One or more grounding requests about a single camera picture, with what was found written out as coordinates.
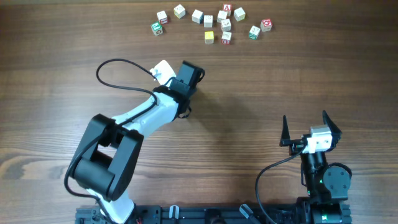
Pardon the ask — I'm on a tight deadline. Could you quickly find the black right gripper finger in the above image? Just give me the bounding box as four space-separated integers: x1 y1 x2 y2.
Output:
279 115 291 147
322 110 342 144

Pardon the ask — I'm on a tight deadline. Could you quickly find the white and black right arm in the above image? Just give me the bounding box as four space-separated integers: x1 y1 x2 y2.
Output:
279 111 353 224

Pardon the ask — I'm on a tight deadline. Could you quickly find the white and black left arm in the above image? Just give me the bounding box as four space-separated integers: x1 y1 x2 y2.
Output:
63 60 205 223

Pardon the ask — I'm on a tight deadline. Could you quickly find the red bottomed wooden block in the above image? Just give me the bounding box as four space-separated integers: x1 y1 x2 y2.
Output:
221 31 232 45

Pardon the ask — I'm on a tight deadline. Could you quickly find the green letter wooden block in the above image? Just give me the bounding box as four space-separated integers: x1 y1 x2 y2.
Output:
150 22 163 36

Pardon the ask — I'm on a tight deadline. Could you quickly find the plain picture wooden block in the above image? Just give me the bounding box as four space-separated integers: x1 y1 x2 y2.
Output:
203 15 213 28

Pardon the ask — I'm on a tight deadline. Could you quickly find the blue sided wooden block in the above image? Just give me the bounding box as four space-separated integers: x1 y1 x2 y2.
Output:
192 9 204 24

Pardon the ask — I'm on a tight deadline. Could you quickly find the red sided wooden block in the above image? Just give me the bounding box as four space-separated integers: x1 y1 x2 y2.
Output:
157 11 169 24

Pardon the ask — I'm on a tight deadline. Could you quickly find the yellow edged wooden block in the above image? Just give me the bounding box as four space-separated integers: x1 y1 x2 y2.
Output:
174 4 186 19

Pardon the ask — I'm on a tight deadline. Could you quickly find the plain wooden block centre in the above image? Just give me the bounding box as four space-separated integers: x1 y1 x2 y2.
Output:
217 11 228 22

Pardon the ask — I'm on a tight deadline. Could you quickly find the red letter A block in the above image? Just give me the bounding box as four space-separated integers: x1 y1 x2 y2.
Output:
222 3 232 16

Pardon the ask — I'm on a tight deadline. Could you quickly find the green sided wooden block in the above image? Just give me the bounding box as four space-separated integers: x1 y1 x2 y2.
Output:
249 26 261 40

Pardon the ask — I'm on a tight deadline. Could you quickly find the plain wooden block right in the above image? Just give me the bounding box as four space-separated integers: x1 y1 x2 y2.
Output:
234 7 246 22

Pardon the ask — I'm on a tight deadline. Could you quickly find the red letter O block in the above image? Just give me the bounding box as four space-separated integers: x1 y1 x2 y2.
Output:
261 19 273 32

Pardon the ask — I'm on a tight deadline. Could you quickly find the black right camera cable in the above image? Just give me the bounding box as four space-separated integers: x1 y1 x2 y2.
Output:
255 147 308 224

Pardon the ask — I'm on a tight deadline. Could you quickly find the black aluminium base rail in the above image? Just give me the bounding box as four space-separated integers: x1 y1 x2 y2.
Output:
75 203 353 224

